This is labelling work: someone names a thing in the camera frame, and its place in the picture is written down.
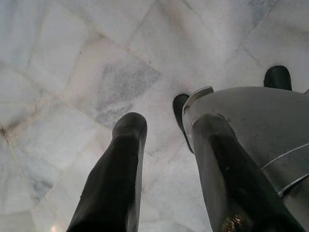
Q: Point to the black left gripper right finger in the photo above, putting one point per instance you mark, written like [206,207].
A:
[227,174]

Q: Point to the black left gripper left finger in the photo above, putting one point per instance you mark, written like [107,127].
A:
[120,174]

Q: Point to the black robot left foot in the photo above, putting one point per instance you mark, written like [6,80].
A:
[179,113]

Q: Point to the black robot foot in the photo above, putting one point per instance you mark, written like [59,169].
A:
[179,113]
[277,77]

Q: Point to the black robot right foot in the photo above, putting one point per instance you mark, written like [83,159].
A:
[277,77]

